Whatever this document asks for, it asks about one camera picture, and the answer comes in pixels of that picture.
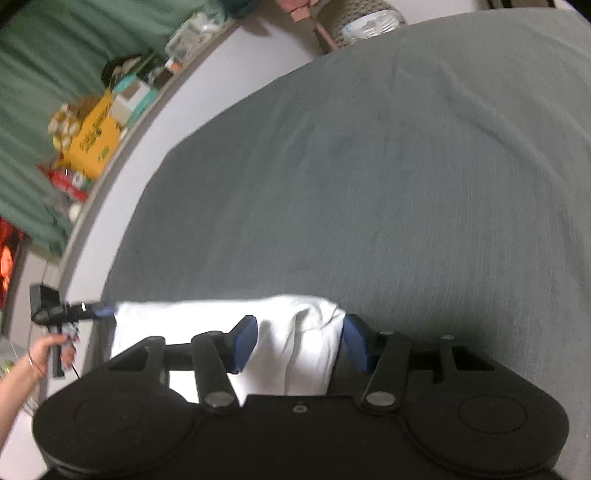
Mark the white long-sleeve shirt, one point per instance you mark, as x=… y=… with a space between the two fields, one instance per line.
x=277 y=332

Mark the white and teal box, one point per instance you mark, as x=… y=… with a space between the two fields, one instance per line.
x=134 y=99

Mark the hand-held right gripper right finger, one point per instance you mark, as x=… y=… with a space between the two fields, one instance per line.
x=358 y=344

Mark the round woven stool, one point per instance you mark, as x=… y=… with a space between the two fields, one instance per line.
x=337 y=23

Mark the person's left forearm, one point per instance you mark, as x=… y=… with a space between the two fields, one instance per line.
x=14 y=397

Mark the plush monkey toy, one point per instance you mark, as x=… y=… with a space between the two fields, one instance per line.
x=64 y=124

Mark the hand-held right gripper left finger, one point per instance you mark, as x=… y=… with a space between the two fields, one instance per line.
x=242 y=344

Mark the black cap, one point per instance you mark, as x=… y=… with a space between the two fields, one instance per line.
x=115 y=69

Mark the yellow cardboard box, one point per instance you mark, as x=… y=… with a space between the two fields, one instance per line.
x=92 y=138

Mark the window ledge shelf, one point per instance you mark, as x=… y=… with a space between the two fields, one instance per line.
x=99 y=184

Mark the clear plastic container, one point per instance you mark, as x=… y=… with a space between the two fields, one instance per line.
x=189 y=34

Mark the person's left hand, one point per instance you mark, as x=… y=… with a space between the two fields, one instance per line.
x=44 y=350

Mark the white round object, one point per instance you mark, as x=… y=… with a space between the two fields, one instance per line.
x=74 y=211

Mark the small orange white jar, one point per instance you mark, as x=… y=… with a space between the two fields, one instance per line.
x=171 y=65

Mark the pink hanging cloth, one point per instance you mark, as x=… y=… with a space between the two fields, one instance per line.
x=300 y=7

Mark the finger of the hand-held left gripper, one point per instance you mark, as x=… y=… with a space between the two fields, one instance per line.
x=104 y=313

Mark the tablet with lit screen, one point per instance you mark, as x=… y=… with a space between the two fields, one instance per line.
x=7 y=263

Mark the dark box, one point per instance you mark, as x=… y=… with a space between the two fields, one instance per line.
x=152 y=69

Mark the red snack bag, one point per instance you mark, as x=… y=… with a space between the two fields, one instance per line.
x=64 y=182

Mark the blue and white pack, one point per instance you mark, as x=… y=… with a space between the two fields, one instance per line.
x=369 y=27

